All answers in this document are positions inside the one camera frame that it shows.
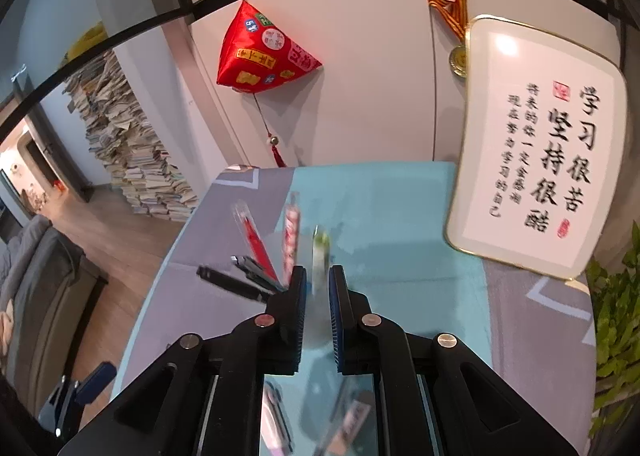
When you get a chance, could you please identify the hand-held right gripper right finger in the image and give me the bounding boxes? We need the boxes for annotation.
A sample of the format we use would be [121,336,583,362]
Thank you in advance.
[327,264,577,456]

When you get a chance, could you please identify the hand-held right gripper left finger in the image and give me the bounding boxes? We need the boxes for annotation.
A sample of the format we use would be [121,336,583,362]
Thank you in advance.
[60,265,308,456]

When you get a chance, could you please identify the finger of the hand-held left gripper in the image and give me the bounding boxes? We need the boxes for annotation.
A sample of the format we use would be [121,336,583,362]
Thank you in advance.
[75,362,119,407]

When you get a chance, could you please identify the green clear pen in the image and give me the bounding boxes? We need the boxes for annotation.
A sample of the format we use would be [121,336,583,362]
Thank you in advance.
[310,224,331,297]

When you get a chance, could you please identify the black pen silver clip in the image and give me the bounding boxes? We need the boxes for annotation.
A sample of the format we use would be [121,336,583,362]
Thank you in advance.
[229,254,286,293]

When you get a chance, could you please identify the pink patterned pen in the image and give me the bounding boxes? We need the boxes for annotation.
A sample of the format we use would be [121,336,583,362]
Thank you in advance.
[280,191,302,287]

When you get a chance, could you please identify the red clear pen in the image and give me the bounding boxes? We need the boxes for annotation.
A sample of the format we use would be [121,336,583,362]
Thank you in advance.
[233,200,279,283]

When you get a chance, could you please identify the grey green sofa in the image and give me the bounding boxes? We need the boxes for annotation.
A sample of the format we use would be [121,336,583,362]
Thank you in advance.
[0,213,109,418]

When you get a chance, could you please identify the blue grey printed tablecloth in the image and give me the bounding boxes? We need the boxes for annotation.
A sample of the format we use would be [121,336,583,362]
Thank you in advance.
[112,161,601,456]

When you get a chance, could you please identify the tall stacks of papers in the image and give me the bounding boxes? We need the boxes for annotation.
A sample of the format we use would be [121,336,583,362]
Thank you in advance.
[62,50,199,223]

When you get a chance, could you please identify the framed calligraphy sign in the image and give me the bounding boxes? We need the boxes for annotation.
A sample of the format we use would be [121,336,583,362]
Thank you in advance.
[442,13,629,283]

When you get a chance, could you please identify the red pyramid hanging ornament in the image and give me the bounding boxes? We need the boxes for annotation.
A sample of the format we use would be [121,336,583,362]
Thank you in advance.
[215,0,324,169]

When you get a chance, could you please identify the green potted plant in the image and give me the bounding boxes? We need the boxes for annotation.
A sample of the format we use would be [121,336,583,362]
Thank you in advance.
[584,221,640,443]

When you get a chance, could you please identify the gold medal striped ribbon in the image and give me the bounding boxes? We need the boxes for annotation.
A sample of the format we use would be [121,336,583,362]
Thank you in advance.
[424,0,472,79]

